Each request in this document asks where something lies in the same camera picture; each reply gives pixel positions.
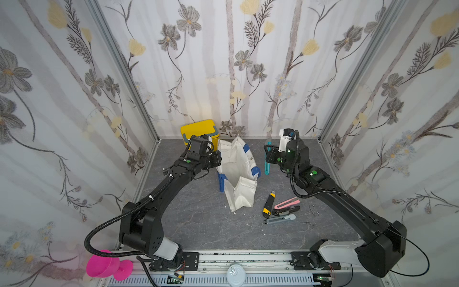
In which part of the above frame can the yellow plastic box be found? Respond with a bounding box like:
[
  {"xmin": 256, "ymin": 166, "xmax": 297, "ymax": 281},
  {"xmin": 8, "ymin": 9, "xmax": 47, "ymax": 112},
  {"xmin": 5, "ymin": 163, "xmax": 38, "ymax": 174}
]
[{"xmin": 180, "ymin": 120, "xmax": 220, "ymax": 151}]

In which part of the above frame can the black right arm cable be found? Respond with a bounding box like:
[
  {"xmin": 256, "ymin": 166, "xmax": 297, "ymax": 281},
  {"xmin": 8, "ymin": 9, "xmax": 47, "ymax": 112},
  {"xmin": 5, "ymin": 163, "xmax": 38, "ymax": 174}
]
[{"xmin": 388, "ymin": 229, "xmax": 430, "ymax": 277}]

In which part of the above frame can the yellow black utility knife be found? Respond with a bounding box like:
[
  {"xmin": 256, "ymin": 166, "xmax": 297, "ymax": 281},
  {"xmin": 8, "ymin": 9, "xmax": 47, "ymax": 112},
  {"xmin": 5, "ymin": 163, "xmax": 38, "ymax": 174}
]
[{"xmin": 262, "ymin": 192, "xmax": 276, "ymax": 219}]

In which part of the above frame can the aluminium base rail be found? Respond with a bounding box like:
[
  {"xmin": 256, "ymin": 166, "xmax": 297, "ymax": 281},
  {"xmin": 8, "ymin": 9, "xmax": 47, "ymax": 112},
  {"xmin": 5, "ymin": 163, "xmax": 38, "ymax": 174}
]
[{"xmin": 96, "ymin": 250, "xmax": 399, "ymax": 287}]

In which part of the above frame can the teal art knife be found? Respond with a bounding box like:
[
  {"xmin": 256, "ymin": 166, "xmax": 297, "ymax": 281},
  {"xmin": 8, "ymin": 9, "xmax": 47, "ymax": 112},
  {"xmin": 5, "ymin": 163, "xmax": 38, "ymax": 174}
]
[{"xmin": 264, "ymin": 139, "xmax": 271, "ymax": 175}]

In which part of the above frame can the magenta plastic funnel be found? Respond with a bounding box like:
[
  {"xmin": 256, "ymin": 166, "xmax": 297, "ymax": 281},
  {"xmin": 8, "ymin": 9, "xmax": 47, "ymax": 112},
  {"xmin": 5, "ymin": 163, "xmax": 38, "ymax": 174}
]
[{"xmin": 86, "ymin": 250, "xmax": 134, "ymax": 281}]

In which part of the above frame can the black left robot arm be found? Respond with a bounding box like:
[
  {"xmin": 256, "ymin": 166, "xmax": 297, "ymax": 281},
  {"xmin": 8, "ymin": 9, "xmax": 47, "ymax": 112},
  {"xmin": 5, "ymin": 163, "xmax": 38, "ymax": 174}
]
[{"xmin": 119, "ymin": 135, "xmax": 221, "ymax": 269}]

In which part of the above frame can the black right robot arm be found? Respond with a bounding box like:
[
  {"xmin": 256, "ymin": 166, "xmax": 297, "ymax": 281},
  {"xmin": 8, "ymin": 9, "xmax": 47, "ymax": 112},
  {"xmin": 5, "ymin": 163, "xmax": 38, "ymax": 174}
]
[{"xmin": 264, "ymin": 140, "xmax": 407, "ymax": 277}]

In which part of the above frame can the black corrugated left cable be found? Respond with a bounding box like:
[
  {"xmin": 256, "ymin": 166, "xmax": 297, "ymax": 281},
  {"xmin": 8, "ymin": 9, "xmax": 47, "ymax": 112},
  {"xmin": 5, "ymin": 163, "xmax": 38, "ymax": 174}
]
[{"xmin": 84, "ymin": 195, "xmax": 155, "ymax": 258}]

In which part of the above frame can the white Doraemon tote bag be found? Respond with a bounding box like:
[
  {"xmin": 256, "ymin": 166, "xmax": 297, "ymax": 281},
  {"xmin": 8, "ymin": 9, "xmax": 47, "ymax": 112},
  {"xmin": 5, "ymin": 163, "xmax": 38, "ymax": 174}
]
[{"xmin": 217, "ymin": 137, "xmax": 261, "ymax": 212}]

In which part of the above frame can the grey blue utility knife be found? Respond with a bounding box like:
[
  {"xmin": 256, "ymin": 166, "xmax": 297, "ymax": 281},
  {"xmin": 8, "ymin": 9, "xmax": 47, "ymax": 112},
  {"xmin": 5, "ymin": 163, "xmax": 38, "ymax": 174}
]
[{"xmin": 264, "ymin": 214, "xmax": 296, "ymax": 224}]

